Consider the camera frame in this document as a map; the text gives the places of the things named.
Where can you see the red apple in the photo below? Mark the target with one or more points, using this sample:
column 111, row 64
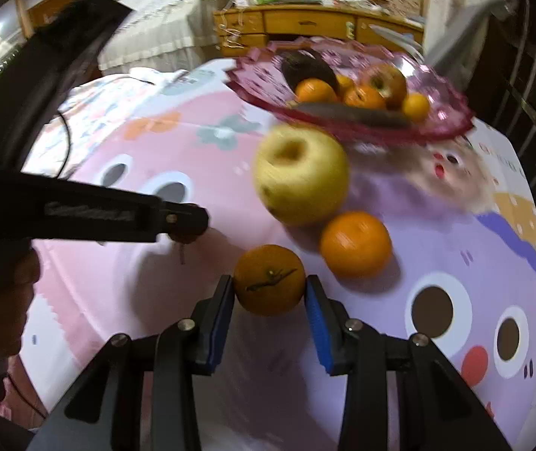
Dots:
column 388, row 80

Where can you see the wooden door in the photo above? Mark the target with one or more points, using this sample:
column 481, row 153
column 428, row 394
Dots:
column 30, row 19

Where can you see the wooden desk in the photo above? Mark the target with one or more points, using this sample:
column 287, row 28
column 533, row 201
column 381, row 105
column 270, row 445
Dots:
column 241, row 29

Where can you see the pink glass fruit plate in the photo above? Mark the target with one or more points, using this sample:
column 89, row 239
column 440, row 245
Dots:
column 257, row 79

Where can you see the grey office chair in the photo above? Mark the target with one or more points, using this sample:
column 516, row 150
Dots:
column 448, row 53

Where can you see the dark avocado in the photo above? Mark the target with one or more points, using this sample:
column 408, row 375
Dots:
column 299, row 65

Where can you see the yellow pear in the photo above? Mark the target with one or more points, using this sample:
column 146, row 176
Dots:
column 301, row 175

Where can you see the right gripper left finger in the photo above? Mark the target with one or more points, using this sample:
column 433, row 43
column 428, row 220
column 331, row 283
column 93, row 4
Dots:
column 102, row 409

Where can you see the red lychee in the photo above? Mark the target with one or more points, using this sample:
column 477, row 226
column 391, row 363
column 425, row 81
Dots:
column 180, row 241

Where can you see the cartoon printed bed sheet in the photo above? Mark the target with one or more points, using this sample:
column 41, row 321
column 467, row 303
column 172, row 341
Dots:
column 460, row 216

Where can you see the person's left hand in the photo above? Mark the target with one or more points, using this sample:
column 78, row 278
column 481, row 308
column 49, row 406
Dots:
column 15, row 299

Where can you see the overripe dark banana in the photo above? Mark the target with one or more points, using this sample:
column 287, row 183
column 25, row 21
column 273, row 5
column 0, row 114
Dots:
column 344, row 113

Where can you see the orange tangerine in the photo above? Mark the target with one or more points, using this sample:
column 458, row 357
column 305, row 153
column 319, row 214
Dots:
column 269, row 280
column 355, row 245
column 365, row 97
column 344, row 84
column 315, row 91

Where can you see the yellow orange kumquat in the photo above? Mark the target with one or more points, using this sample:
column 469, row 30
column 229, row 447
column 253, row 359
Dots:
column 416, row 107

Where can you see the cloth covered furniture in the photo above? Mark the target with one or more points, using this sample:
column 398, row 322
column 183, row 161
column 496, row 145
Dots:
column 163, row 34

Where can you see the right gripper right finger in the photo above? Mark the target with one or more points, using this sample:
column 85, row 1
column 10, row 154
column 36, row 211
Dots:
column 436, row 408

